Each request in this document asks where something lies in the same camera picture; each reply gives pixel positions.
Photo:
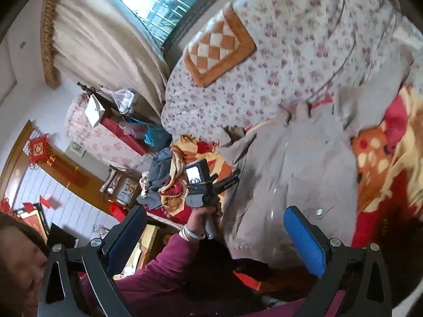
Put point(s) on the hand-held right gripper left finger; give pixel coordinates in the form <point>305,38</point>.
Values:
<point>127,237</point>

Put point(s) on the red and yellow blanket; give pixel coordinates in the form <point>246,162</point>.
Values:
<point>390,171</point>

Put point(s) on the person's left hand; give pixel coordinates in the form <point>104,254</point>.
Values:
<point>198,218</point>

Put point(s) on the person's head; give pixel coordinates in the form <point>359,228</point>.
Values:
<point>18,270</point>

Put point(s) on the teal cloth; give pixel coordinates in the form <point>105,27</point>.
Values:
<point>157,135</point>

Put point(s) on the pile of grey clothes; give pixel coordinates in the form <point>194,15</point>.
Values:
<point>157,175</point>

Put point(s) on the window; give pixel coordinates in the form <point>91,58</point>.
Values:
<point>158,3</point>

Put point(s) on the red knot wall ornament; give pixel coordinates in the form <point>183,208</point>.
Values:
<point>39,150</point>

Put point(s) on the floral cloth cover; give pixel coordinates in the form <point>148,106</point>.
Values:
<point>99,138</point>

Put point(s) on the beige curtain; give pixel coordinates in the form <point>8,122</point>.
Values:
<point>99,39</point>

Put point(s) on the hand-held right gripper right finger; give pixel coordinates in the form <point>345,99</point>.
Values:
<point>304,241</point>

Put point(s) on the orange checkered cushion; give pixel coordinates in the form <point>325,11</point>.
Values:
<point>216,46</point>

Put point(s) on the clear plastic bag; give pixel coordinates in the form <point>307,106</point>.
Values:
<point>124,100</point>

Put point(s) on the floral quilt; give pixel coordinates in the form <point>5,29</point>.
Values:
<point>290,33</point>

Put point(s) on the beige coat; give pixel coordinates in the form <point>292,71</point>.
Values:
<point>290,171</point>

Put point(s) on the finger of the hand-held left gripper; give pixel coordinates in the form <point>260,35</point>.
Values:
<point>229,184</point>
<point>235,173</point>

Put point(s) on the white paper bag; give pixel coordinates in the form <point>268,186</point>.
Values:
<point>94,110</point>

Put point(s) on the person's left forearm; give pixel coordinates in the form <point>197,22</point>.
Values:
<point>158,261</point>

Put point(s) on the wooden door frame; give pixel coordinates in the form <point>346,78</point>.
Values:
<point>66,168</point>

